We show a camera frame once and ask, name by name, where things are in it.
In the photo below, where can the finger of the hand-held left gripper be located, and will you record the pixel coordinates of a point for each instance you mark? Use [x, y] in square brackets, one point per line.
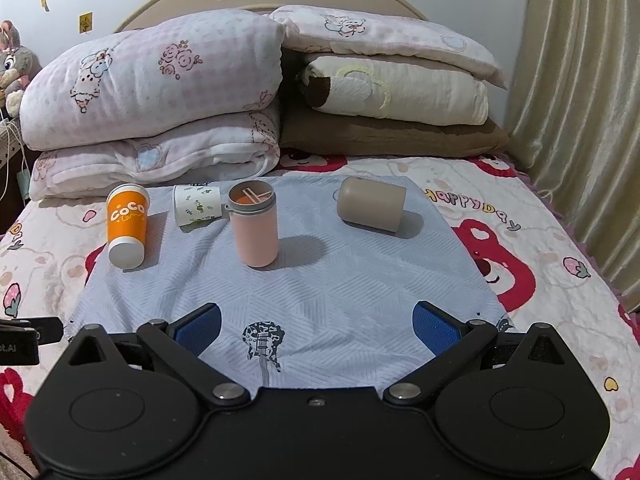
[49, 330]

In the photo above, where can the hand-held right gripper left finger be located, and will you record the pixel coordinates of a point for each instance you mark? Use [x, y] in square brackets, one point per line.
[200, 330]

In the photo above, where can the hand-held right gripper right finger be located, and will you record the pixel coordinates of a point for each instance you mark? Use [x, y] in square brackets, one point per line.
[436, 329]

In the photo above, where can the white green-print paper cup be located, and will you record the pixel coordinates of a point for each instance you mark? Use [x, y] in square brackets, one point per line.
[196, 205]

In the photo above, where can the orange paper cup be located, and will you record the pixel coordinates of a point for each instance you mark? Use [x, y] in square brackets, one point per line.
[127, 222]

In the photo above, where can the beige cup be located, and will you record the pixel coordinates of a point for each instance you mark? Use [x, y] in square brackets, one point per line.
[372, 205]

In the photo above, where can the pink cup with grey rim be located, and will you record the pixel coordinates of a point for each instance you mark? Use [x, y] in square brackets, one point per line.
[255, 232]

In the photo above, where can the grey-blue guitar-print cloth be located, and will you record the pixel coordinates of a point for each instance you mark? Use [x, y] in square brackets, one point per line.
[325, 300]

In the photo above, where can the brown pillow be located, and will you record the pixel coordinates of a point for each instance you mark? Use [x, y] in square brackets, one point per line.
[390, 137]

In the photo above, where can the cream embroidered pillow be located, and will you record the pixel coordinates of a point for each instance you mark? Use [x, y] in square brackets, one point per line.
[410, 92]

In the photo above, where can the folded pink checked quilt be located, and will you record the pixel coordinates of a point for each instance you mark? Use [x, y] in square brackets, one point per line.
[150, 80]

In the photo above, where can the cream pleated curtain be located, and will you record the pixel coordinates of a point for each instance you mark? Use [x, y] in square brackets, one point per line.
[580, 110]

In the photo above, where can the grey rabbit plush toy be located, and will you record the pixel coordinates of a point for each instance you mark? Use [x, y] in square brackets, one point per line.
[15, 67]

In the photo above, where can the pink bear-print pillow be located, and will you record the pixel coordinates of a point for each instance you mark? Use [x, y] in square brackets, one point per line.
[395, 30]

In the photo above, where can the yellow wall sticker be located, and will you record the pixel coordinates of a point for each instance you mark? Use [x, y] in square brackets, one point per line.
[86, 23]

